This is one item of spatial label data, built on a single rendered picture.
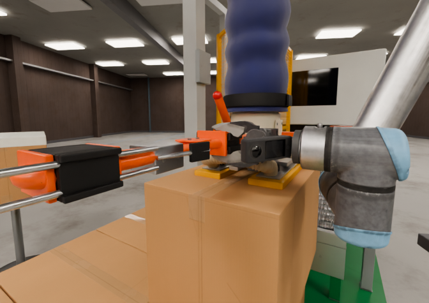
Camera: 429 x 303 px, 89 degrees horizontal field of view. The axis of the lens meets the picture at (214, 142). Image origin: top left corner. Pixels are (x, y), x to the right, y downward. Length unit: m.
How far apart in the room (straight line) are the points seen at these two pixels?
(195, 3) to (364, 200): 2.20
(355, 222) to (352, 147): 0.13
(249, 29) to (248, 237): 0.57
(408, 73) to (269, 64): 0.32
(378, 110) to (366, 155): 0.18
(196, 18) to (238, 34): 1.62
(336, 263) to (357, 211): 0.82
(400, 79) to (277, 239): 0.42
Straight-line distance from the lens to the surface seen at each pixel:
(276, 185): 0.61
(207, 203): 0.54
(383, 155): 0.45
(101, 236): 1.32
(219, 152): 0.52
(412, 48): 0.63
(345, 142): 0.44
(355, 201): 0.47
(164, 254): 0.71
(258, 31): 0.73
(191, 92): 2.21
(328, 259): 1.27
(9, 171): 0.26
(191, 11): 2.40
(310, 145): 0.45
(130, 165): 0.32
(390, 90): 0.60
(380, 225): 0.49
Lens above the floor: 1.14
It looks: 7 degrees down
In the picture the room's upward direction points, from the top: straight up
